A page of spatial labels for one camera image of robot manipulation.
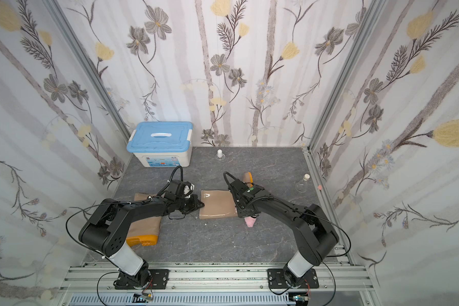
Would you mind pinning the white perforated cable tray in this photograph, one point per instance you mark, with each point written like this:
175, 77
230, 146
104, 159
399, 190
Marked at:
181, 299

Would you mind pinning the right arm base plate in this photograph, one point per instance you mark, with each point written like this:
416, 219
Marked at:
283, 279

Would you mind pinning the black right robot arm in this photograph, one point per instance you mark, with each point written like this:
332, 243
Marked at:
314, 234

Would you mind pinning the aluminium front rail frame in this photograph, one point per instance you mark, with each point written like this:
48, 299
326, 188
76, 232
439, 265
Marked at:
339, 284

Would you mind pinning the blue lid storage box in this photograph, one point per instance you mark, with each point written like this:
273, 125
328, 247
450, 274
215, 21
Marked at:
162, 144

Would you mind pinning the tan rubber boot orange sole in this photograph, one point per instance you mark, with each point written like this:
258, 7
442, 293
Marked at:
218, 204

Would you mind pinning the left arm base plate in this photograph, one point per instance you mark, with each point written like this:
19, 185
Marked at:
153, 278

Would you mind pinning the pink cloth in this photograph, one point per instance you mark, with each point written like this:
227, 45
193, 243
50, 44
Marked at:
250, 221

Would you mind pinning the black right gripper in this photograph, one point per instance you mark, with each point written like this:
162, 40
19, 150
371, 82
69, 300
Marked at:
243, 206

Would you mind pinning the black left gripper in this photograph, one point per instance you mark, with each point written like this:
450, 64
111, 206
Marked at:
189, 203

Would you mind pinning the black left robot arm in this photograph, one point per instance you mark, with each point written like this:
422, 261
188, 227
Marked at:
107, 229

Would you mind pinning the glass flask with white stopper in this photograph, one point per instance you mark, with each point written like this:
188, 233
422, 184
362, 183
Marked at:
302, 185

